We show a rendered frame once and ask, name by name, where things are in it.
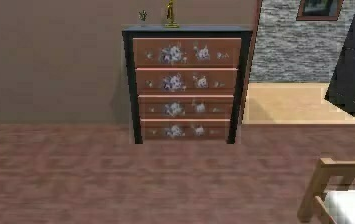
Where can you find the brown floral chest of drawers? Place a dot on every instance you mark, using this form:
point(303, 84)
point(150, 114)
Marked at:
point(186, 83)

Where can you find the gold statuette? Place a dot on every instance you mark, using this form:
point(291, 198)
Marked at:
point(170, 15)

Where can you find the small green house plant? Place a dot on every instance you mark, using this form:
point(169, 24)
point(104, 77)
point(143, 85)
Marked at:
point(143, 16)

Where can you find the wooden bed with white mattress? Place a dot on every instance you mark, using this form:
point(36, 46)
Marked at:
point(338, 200)

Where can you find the brown framed wall picture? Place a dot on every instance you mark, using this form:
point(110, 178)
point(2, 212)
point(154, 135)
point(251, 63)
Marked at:
point(319, 8)

